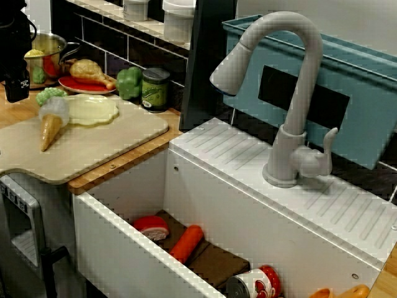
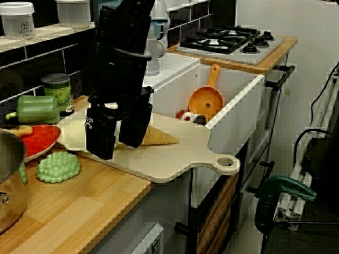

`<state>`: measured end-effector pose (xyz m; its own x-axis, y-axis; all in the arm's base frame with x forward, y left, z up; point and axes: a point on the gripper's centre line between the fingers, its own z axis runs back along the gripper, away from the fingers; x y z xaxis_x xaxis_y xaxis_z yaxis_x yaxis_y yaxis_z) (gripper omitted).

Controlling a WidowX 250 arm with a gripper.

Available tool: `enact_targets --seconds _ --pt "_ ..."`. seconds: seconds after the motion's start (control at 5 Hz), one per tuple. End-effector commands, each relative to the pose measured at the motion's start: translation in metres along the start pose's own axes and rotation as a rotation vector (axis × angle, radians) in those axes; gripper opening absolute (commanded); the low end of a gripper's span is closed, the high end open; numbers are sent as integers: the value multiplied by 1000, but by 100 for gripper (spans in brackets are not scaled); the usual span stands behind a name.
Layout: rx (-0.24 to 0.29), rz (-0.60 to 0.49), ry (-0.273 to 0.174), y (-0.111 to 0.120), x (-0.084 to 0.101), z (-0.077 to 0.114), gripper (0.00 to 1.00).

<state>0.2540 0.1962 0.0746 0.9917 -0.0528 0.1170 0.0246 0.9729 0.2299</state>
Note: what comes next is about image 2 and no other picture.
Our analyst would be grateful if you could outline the pale yellow toy dough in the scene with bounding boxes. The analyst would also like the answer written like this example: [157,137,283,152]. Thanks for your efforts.
[57,119,125,153]

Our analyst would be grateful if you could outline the green toy grapes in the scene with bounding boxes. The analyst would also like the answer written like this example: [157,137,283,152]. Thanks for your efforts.
[35,151,82,184]

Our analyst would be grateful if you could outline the red white tomato can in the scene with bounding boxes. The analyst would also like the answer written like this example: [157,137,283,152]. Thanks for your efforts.
[176,110,208,125]

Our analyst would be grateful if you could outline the light wooden cutting board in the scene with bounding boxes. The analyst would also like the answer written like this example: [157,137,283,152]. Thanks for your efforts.
[57,99,242,184]

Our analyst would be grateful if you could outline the toy chicken drumstick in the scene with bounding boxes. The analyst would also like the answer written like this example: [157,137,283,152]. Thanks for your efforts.
[9,124,34,137]

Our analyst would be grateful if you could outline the thick black cable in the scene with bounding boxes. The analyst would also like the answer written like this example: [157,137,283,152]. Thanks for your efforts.
[293,129,332,162]

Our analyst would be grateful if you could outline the dark vertical post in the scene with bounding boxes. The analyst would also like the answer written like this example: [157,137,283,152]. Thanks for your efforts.
[90,0,101,46]

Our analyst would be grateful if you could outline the stainless steel pot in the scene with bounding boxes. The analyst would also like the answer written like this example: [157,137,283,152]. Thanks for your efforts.
[0,129,30,233]

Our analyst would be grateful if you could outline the beige tiled ledge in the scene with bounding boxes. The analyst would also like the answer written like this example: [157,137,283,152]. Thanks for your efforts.
[0,21,96,52]

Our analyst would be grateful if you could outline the green clamp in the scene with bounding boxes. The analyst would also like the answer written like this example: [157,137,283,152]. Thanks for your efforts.
[254,175,317,231]

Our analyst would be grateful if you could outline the aluminium frame rail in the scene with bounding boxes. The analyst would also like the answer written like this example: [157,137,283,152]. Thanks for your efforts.
[275,62,339,225]

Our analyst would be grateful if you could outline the white toy sink unit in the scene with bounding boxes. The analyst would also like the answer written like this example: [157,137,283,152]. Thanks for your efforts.
[142,54,267,212]

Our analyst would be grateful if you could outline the green toy bell pepper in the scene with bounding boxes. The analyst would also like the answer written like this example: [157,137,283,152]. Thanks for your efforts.
[5,95,60,124]

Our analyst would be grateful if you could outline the toy ice cream cone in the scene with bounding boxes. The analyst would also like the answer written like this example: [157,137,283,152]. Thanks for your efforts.
[113,119,180,149]

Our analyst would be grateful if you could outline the green peas toy can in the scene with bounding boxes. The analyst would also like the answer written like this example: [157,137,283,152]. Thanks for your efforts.
[41,73,74,120]

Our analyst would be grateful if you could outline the red toy plate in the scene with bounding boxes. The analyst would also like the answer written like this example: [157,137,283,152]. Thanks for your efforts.
[15,124,62,162]

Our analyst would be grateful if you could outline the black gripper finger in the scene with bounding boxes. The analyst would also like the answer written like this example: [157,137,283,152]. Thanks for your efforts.
[85,103,117,161]
[119,103,153,149]

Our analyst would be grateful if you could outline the black cabinet handle bar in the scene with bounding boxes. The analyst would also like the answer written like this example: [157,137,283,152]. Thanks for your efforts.
[264,65,296,92]
[247,160,276,198]
[174,203,199,254]

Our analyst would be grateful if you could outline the orange toy pan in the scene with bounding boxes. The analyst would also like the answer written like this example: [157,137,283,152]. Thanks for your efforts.
[188,64,225,121]

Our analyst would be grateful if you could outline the wood grain cabinet door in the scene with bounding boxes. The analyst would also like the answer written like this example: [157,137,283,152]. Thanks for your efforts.
[197,173,239,254]

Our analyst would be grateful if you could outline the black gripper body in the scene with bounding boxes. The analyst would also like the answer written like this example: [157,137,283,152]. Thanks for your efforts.
[88,44,154,111]

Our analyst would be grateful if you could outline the grey toy faucet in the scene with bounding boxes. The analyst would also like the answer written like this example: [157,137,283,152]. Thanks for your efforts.
[144,0,170,77]

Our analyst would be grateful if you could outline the white printed storage jar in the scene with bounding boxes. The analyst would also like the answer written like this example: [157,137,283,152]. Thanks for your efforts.
[0,2,35,40]

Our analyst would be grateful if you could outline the black toy gas stove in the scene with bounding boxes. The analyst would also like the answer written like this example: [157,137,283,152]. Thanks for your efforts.
[174,25,286,66]

